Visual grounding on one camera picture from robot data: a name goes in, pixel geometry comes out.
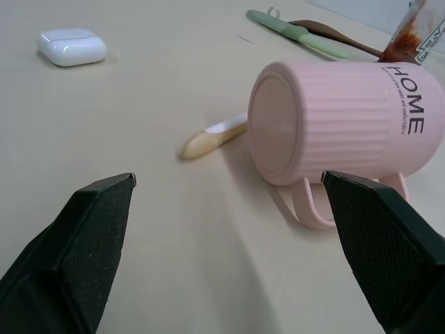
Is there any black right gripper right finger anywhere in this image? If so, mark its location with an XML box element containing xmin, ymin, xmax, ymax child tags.
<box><xmin>320</xmin><ymin>169</ymin><xmax>445</xmax><ymax>334</ymax></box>

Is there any green handled knife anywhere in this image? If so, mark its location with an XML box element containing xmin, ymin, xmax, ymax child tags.
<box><xmin>245</xmin><ymin>6</ymin><xmax>354</xmax><ymax>60</ymax></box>

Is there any brown wooden spoon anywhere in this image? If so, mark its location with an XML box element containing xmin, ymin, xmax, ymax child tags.
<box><xmin>288</xmin><ymin>19</ymin><xmax>384</xmax><ymax>58</ymax></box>

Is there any beige toothbrush handle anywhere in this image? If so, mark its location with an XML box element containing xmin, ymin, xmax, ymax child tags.
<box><xmin>179</xmin><ymin>112</ymin><xmax>249</xmax><ymax>161</ymax></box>

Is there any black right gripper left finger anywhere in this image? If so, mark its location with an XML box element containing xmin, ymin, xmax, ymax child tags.
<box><xmin>0</xmin><ymin>172</ymin><xmax>137</xmax><ymax>334</ymax></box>

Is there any pink ribbed HOME mug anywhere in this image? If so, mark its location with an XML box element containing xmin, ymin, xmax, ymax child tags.
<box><xmin>247</xmin><ymin>61</ymin><xmax>445</xmax><ymax>230</ymax></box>

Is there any white earbuds charging case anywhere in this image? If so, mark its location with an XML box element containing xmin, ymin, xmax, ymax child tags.
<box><xmin>37</xmin><ymin>29</ymin><xmax>108</xmax><ymax>67</ymax></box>

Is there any brown stained clear tube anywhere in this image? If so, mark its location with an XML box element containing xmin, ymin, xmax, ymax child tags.
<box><xmin>375</xmin><ymin>0</ymin><xmax>445</xmax><ymax>67</ymax></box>

